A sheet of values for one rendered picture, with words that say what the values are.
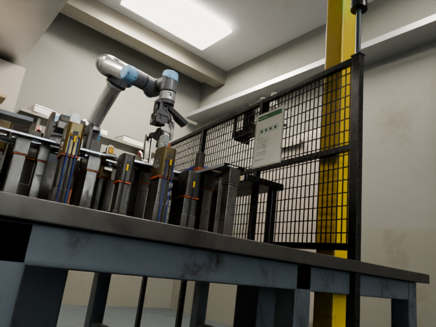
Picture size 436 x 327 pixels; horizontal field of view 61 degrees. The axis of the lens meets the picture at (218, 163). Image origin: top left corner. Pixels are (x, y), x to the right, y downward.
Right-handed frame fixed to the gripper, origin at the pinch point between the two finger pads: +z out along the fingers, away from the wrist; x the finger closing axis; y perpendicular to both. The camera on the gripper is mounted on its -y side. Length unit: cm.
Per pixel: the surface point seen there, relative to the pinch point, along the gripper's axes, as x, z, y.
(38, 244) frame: 71, 49, 52
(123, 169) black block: 15.5, 18.6, 21.3
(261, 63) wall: -213, -218, -213
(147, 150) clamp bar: -19.9, -1.3, -0.1
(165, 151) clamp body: 20.0, 8.9, 7.9
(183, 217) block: 17.9, 32.6, -4.7
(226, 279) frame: 65, 52, 5
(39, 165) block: -3, 20, 47
